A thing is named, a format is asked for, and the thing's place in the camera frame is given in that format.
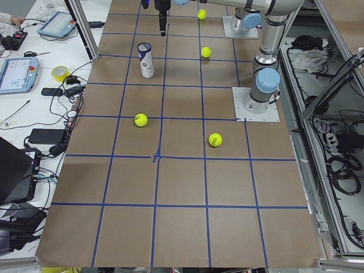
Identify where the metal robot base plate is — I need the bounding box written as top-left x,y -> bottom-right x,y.
232,87 -> 280,122
222,15 -> 261,39

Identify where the yellow tennis ball far left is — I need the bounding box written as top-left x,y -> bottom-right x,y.
197,9 -> 207,20

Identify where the yellow tennis ball near base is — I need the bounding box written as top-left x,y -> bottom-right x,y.
208,133 -> 223,147

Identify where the white blue tennis ball can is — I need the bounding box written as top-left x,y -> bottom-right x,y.
137,42 -> 154,78

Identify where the blue teach pendant near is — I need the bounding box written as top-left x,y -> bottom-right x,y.
1,57 -> 39,94

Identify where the black power adapter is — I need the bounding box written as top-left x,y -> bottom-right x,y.
28,129 -> 65,144

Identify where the blue teach pendant far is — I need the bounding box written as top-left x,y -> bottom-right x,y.
37,11 -> 76,39

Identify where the aluminium frame post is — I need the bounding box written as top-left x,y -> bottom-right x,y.
64,0 -> 99,61

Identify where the yellow tennis ball front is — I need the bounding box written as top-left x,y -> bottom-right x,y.
134,113 -> 148,127

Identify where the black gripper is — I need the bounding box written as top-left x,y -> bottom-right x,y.
154,0 -> 171,36

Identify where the black phone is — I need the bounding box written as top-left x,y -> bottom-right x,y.
41,88 -> 64,97

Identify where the blue teach pendant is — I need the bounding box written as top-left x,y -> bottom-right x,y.
37,11 -> 76,39
1,57 -> 39,94

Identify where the black laptop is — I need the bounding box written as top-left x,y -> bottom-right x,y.
1,138 -> 40,204

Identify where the yellow tennis ball behind arm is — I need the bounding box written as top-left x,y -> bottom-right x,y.
201,47 -> 212,59

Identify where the yellow tape roll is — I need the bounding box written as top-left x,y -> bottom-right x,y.
51,65 -> 71,82

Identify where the white crumpled cloth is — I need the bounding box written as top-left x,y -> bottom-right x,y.
293,49 -> 328,73

